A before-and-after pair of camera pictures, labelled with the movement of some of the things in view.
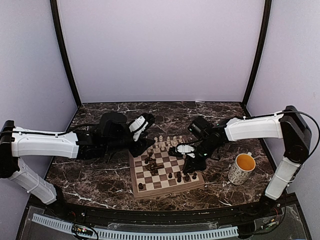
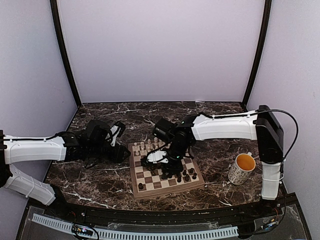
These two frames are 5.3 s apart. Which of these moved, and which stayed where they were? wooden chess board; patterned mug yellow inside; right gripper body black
Moved: right gripper body black
Stayed: wooden chess board; patterned mug yellow inside
